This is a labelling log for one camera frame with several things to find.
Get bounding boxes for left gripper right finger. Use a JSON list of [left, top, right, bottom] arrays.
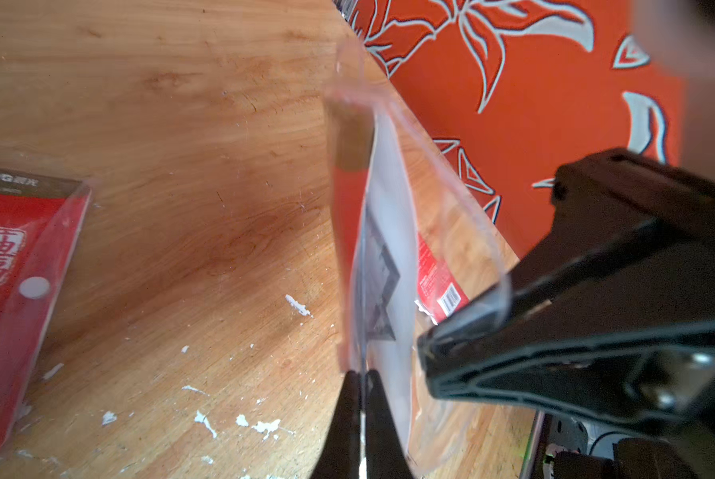
[[365, 369, 415, 479]]

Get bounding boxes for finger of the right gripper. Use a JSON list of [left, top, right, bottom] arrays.
[[419, 149, 715, 434]]

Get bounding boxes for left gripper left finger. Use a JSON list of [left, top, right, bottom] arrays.
[[310, 371, 361, 479]]

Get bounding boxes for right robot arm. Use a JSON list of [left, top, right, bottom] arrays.
[[417, 149, 715, 478]]

